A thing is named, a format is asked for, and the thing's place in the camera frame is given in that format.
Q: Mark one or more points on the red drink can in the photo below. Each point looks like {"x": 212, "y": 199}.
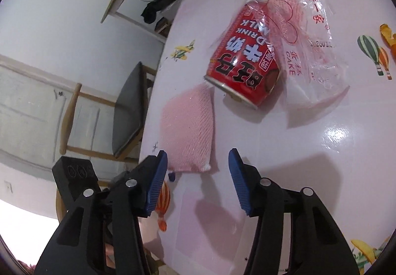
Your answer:
{"x": 244, "y": 61}

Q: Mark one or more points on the clear red print plastic bag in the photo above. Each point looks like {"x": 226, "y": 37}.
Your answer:
{"x": 312, "y": 33}

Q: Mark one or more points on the wooden chair black seat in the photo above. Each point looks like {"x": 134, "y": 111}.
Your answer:
{"x": 130, "y": 107}

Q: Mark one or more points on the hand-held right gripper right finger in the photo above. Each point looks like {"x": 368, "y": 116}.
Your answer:
{"x": 239, "y": 182}

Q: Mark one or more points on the white wall socket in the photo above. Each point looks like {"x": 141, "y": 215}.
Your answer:
{"x": 8, "y": 186}

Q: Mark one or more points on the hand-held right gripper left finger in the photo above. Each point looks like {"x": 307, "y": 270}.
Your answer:
{"x": 156, "y": 182}

